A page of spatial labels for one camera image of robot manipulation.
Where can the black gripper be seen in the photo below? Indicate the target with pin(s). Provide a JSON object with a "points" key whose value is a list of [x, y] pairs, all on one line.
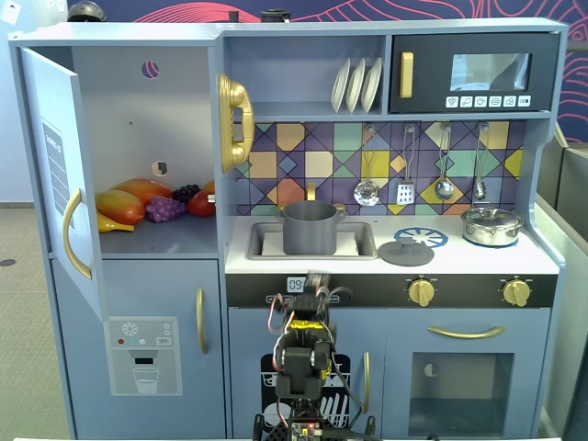
{"points": [[318, 281]]}

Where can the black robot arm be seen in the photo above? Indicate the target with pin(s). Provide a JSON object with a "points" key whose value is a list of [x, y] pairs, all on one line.
{"points": [[298, 367]]}

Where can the blue toy kitchen cabinet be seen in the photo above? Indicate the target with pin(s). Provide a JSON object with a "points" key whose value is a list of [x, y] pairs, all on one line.
{"points": [[544, 184]]}

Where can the gray plastic pot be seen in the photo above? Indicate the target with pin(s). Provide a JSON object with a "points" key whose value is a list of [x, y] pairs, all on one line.
{"points": [[310, 234]]}

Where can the gray toy sink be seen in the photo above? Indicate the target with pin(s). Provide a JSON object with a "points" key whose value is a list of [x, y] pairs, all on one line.
{"points": [[257, 239]]}

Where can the blue dishwasher door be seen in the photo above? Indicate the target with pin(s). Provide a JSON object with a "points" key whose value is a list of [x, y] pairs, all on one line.
{"points": [[248, 340]]}

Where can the gray pot lid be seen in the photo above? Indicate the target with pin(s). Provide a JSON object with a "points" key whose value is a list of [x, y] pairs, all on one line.
{"points": [[404, 255]]}

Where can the gold toy faucet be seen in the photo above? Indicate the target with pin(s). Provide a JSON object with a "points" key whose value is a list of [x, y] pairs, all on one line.
{"points": [[311, 192]]}

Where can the metal skimmer spoon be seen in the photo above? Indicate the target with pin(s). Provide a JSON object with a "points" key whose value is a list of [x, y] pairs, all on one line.
{"points": [[366, 193]]}

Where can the gold stove knob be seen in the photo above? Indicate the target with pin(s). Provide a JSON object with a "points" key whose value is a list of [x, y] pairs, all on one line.
{"points": [[421, 292], [516, 292]]}

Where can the blue oven door with window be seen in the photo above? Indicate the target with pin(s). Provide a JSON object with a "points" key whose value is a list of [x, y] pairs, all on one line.
{"points": [[399, 367]]}

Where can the metal slotted spatula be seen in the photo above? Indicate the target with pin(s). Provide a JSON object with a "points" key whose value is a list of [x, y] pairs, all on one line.
{"points": [[405, 194]]}

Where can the red toy apple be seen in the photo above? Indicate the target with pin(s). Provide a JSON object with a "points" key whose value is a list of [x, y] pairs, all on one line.
{"points": [[200, 204]]}

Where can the orange toy fruit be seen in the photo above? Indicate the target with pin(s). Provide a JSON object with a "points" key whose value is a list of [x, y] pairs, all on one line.
{"points": [[210, 187]]}

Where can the metal ladle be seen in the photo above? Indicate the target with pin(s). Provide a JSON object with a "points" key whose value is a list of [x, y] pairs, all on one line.
{"points": [[444, 189]]}

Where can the dark toy grapes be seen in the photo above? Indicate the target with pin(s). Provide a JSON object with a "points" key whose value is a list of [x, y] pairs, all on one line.
{"points": [[186, 193]]}

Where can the blue fridge door with dispenser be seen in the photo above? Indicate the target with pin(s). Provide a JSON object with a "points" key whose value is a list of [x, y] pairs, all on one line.
{"points": [[151, 294]]}

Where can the purple toy grapes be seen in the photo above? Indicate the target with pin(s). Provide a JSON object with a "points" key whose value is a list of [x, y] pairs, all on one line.
{"points": [[165, 210]]}

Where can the shiny steel pot with lid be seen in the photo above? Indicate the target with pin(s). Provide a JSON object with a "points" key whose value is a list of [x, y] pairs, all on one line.
{"points": [[491, 227]]}

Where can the small metal spoon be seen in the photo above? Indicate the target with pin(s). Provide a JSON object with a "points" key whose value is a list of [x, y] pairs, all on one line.
{"points": [[479, 189]]}

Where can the large orange red mango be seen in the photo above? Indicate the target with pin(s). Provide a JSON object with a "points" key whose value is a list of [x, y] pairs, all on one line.
{"points": [[147, 188]]}

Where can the white toy plate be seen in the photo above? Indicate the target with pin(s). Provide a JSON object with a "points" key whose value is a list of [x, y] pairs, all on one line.
{"points": [[356, 85], [372, 85], [340, 87]]}

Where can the gold toy telephone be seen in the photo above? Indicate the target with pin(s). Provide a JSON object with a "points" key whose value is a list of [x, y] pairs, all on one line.
{"points": [[235, 98]]}

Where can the small yellow red mango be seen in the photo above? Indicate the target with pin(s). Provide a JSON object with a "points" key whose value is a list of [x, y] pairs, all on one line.
{"points": [[119, 206]]}

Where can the yellow toy banana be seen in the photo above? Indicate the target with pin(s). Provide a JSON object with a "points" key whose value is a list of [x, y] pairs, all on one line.
{"points": [[112, 225]]}

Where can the black toy microwave door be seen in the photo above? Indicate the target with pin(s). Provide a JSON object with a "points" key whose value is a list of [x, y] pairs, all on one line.
{"points": [[432, 73]]}

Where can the black round device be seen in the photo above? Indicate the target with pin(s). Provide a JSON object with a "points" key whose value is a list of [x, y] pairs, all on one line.
{"points": [[275, 16]]}

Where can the black floor disc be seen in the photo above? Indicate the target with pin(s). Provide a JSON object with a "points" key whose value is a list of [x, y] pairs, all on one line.
{"points": [[7, 262]]}

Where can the open fridge door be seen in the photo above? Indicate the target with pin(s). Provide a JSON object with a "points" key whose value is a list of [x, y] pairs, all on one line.
{"points": [[48, 115]]}

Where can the dark helmet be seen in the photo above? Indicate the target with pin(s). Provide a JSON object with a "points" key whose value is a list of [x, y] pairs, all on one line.
{"points": [[87, 11]]}

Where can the white wall socket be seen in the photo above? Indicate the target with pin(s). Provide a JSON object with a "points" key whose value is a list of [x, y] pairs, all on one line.
{"points": [[10, 13]]}

